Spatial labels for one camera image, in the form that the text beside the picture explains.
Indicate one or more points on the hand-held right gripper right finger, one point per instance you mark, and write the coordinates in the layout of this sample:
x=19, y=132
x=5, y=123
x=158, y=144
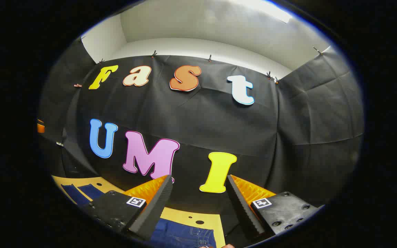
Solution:
x=243, y=206

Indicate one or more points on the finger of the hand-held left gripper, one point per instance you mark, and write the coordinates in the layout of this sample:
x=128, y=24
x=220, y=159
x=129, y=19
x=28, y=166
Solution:
x=40, y=128

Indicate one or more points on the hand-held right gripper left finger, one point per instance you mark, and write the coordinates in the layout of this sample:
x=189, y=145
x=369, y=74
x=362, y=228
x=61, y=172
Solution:
x=152, y=210

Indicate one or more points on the blue jeans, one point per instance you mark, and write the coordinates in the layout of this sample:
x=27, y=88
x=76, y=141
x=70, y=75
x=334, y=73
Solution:
x=181, y=235

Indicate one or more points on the black backdrop cloth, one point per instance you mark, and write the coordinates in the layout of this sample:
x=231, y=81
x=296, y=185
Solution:
x=202, y=120

